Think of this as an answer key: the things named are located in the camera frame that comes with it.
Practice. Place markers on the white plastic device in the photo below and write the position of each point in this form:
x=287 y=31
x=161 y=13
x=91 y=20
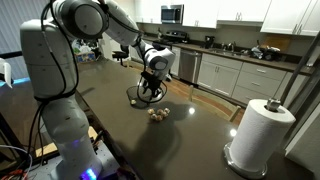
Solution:
x=5 y=71

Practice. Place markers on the metal paper towel holder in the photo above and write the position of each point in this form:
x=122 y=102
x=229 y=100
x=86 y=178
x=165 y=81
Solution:
x=245 y=171

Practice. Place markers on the light wooden board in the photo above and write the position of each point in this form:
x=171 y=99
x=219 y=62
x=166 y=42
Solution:
x=43 y=150

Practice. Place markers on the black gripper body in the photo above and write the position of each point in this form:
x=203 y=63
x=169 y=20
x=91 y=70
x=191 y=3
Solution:
x=152 y=79

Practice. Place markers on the white upper cabinet beside microwave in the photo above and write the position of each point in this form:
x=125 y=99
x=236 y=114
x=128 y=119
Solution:
x=200 y=13

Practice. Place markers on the stainless steel microwave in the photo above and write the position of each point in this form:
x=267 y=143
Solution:
x=171 y=14

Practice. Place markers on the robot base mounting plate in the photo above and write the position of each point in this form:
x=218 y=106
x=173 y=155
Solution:
x=108 y=160

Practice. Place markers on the metal sink faucet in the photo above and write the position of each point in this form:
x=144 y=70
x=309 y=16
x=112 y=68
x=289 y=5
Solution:
x=230 y=46

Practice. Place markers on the brown cutting board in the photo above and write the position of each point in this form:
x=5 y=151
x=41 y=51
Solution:
x=276 y=41

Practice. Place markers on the dark bottle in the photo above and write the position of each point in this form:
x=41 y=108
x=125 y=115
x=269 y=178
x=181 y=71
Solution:
x=159 y=33

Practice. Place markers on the black office chair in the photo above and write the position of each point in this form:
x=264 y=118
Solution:
x=120 y=55

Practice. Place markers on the dark dish rack clutter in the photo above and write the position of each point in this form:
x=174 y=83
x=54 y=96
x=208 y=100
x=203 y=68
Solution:
x=266 y=53

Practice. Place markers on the white upper kitchen cabinets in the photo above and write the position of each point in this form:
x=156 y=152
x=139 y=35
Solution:
x=293 y=16

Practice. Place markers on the white lower kitchen cabinets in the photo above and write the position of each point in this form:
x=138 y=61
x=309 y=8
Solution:
x=246 y=78

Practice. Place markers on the stainless steel dishwasher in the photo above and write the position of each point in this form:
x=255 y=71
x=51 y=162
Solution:
x=190 y=66

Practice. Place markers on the pale wooden chair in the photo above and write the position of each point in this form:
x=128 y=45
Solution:
x=235 y=113

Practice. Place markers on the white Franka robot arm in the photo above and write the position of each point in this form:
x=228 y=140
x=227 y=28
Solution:
x=43 y=60

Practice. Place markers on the cardboard box with items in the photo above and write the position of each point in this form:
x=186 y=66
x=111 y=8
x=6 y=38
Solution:
x=85 y=57

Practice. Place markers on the black coffee maker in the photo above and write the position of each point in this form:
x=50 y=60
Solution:
x=209 y=41

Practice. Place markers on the black kitchen stove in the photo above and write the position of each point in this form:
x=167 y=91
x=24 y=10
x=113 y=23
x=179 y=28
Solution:
x=175 y=35

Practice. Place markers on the white plastic bag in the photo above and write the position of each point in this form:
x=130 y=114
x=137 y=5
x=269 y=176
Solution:
x=83 y=49

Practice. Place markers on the white kitchen cabinets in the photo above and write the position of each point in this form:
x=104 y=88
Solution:
x=293 y=16
x=246 y=78

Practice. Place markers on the white paper towel roll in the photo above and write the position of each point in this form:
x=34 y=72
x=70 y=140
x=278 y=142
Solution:
x=260 y=133

